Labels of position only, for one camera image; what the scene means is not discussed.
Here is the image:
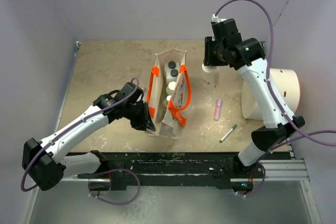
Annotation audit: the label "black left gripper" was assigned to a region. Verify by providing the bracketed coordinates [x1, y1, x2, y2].
[123, 101, 155, 131]

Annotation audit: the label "large white lid jar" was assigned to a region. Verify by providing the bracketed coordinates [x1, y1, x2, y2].
[202, 64, 219, 89]

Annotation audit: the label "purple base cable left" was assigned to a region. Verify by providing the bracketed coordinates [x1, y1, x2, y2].
[88, 168, 141, 205]

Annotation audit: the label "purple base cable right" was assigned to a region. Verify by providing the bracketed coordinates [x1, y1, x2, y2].
[235, 165, 266, 198]

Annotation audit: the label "white round lid jar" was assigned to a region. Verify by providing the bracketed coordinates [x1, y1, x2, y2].
[166, 81, 176, 95]

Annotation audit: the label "large white paper roll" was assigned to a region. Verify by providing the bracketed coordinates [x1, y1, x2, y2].
[241, 68, 301, 121]

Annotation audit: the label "green white marker pen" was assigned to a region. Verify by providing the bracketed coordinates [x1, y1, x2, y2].
[219, 124, 237, 143]

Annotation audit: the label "canvas tote bag orange handles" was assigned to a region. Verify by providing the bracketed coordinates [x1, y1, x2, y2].
[146, 48, 192, 140]

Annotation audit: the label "white bottle black cap front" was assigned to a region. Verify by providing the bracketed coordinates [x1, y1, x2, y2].
[166, 69, 179, 84]

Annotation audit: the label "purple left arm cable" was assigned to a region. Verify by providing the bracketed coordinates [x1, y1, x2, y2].
[20, 77, 140, 192]

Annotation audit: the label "pink highlighter tube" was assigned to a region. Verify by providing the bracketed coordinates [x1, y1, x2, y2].
[214, 99, 223, 121]

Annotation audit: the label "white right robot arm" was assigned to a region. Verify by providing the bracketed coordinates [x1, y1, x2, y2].
[202, 15, 305, 177]

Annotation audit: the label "white bottle black cap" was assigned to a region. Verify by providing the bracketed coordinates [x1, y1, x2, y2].
[166, 69, 179, 84]
[164, 61, 180, 72]

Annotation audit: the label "small white cap bottle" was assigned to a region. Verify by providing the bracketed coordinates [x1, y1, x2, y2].
[165, 95, 172, 106]

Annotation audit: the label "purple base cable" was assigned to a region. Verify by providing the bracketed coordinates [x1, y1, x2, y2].
[235, 165, 266, 198]
[88, 168, 141, 205]

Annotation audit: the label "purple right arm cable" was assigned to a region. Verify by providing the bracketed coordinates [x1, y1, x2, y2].
[214, 0, 336, 146]

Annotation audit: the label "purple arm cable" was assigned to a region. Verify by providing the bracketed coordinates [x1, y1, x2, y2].
[214, 0, 336, 146]
[20, 77, 140, 192]

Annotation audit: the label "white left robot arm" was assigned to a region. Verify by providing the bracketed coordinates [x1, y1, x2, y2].
[21, 81, 155, 191]

